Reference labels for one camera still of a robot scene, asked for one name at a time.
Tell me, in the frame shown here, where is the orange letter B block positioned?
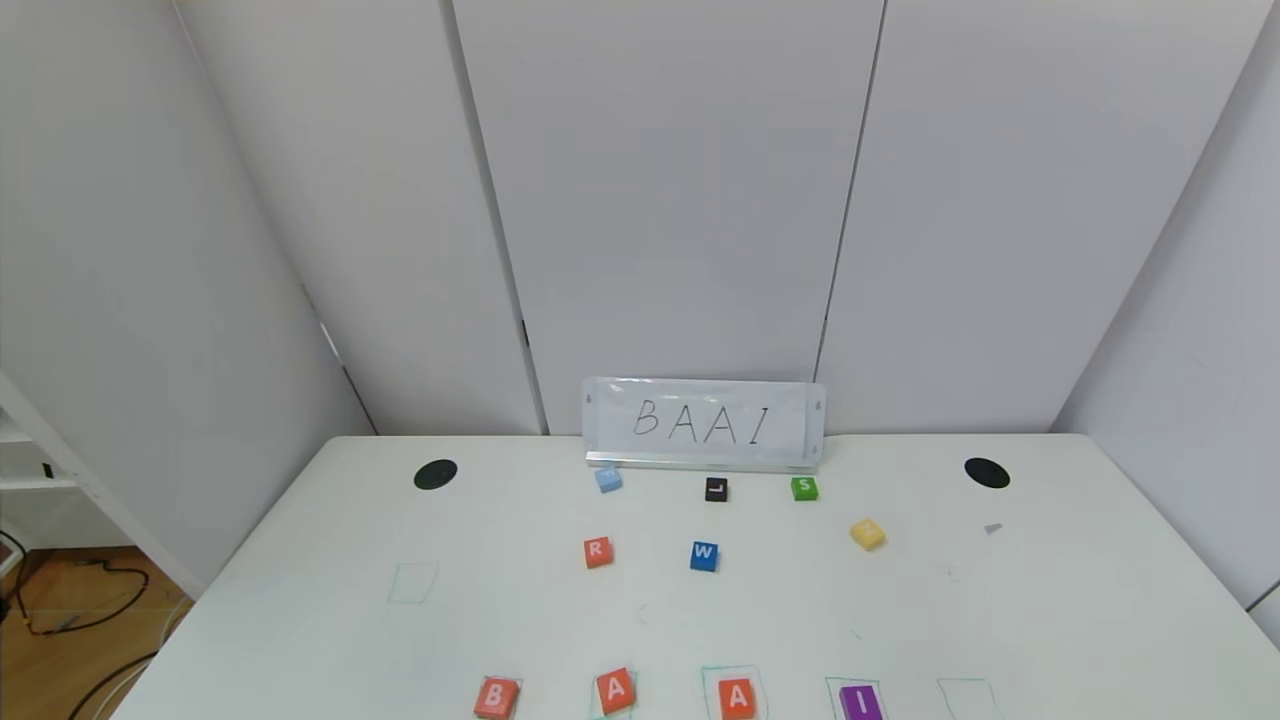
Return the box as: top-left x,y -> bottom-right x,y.
473,677 -> 523,720

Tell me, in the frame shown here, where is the BAAI sign in acrylic holder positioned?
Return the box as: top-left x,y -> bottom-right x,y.
581,377 -> 828,473

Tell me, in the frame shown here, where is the black floor cable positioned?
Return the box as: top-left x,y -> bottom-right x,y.
64,650 -> 157,720

